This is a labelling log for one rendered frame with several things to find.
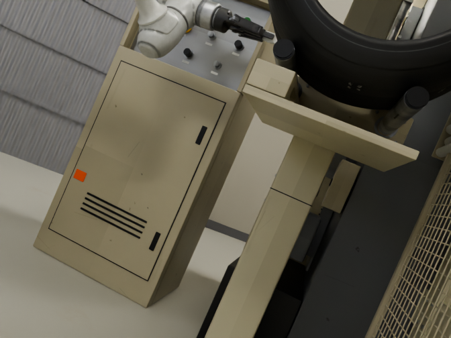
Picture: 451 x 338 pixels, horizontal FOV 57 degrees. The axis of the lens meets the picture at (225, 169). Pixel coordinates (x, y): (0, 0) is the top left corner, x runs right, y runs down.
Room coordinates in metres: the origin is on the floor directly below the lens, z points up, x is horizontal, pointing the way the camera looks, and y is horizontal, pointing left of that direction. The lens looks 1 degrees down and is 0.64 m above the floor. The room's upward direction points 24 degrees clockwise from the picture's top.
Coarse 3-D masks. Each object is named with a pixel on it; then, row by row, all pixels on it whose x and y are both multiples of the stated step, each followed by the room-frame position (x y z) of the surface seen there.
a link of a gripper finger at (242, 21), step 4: (236, 16) 1.29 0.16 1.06; (232, 20) 1.29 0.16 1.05; (240, 20) 1.29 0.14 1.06; (244, 20) 1.29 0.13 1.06; (248, 20) 1.29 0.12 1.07; (236, 24) 1.30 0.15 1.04; (240, 24) 1.29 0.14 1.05; (244, 24) 1.29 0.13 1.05; (248, 24) 1.29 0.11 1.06; (252, 24) 1.29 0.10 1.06; (256, 24) 1.29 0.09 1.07; (248, 28) 1.29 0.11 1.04; (252, 28) 1.29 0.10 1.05; (256, 28) 1.29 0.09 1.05; (256, 32) 1.30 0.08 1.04
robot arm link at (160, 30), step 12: (144, 0) 1.22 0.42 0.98; (144, 12) 1.24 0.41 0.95; (156, 12) 1.24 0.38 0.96; (168, 12) 1.27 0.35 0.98; (144, 24) 1.25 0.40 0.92; (156, 24) 1.25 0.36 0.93; (168, 24) 1.27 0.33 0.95; (180, 24) 1.31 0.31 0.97; (144, 36) 1.25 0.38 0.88; (156, 36) 1.25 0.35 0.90; (168, 36) 1.27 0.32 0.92; (180, 36) 1.32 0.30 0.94; (144, 48) 1.27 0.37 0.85; (156, 48) 1.26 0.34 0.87; (168, 48) 1.29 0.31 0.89
